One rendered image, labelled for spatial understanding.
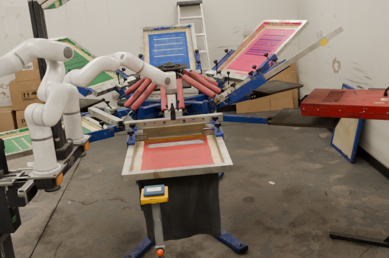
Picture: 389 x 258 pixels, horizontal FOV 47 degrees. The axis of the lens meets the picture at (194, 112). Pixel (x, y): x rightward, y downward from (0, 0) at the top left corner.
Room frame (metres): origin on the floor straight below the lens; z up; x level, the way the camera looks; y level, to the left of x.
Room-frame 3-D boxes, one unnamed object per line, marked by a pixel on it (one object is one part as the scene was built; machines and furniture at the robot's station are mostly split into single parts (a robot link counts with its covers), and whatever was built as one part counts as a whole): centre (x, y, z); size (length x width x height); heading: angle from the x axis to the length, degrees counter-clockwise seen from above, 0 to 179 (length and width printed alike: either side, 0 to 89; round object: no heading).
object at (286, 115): (3.33, -0.42, 0.91); 1.34 x 0.40 x 0.08; 62
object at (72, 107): (2.40, 0.68, 1.37); 0.13 x 0.10 x 0.16; 37
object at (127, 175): (2.58, 0.13, 0.97); 0.79 x 0.58 x 0.04; 2
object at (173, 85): (2.77, 0.17, 1.36); 0.15 x 0.10 x 0.11; 126
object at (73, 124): (2.39, 0.69, 1.21); 0.16 x 0.13 x 0.15; 87
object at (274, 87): (4.00, -0.39, 0.91); 1.34 x 0.40 x 0.08; 122
